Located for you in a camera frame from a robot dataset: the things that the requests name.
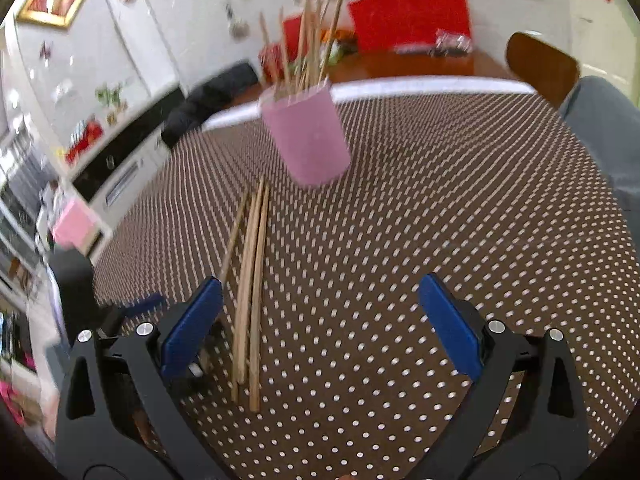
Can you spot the brown wooden desk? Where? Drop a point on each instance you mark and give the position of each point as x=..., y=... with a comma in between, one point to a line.
x=425, y=65

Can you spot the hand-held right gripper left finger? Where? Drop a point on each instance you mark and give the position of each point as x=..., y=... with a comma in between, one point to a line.
x=192, y=330

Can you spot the pink cup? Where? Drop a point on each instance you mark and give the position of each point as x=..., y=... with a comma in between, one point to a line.
x=310, y=135

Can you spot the long wooden chopstick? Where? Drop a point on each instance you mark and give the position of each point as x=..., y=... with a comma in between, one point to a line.
x=248, y=310
x=239, y=310
x=258, y=310
x=232, y=240

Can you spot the hanging wall ornament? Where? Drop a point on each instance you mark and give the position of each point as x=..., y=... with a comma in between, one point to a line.
x=237, y=25

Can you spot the pink box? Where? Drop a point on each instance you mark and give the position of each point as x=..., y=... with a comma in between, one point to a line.
x=75, y=225

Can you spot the black jacket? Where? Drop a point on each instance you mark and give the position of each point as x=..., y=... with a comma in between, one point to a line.
x=210, y=95

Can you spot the white cabinet with black drawers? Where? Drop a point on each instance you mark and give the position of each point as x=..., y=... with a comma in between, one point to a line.
x=125, y=160

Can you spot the person's grey clothing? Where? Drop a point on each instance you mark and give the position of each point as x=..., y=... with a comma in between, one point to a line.
x=605, y=135

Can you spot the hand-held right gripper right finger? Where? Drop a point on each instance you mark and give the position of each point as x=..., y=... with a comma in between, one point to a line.
x=450, y=325

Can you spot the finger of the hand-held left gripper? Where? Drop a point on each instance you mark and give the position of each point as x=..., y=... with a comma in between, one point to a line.
x=145, y=305

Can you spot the bunch of wooden chopsticks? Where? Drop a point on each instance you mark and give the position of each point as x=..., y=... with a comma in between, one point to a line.
x=310, y=35

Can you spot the brown polka dot tablecloth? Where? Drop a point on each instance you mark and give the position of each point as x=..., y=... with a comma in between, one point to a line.
x=400, y=210

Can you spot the green potted plant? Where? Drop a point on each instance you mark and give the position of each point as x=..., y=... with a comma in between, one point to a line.
x=107, y=96

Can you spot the red gift bag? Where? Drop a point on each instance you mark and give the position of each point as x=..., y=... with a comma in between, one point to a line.
x=410, y=10

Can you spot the orange snack bag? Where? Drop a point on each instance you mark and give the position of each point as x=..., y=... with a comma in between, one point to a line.
x=340, y=37

